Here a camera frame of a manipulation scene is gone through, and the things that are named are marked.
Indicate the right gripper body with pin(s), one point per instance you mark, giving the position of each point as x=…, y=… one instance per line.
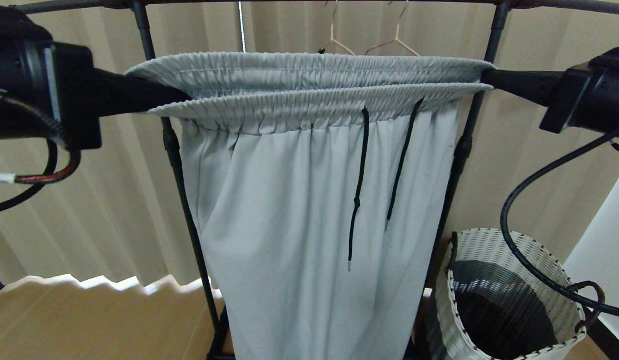
x=594, y=95

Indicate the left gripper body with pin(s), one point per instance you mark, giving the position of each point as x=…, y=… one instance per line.
x=19, y=85

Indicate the pink clothes hanger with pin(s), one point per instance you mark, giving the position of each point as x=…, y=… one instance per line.
x=333, y=40
x=397, y=40

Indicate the pale grey garment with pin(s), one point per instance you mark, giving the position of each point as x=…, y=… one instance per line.
x=289, y=225

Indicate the black clothes rack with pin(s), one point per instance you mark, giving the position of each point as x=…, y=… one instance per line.
x=172, y=145

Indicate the white laundry basket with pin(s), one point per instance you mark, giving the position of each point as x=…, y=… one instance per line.
x=489, y=250

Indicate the beige curtain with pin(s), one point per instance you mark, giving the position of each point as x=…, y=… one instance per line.
x=539, y=30

